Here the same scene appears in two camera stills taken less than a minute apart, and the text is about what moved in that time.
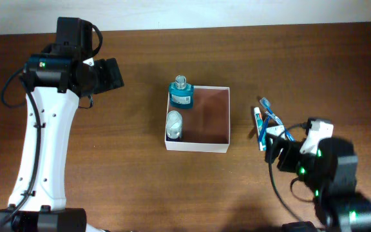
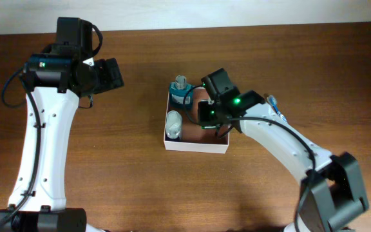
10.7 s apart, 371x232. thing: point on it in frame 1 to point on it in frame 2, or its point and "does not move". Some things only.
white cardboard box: [206, 127] does not move
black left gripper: [108, 80] does not move
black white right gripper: [291, 149] to [203, 115]
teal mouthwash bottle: [181, 93] does not move
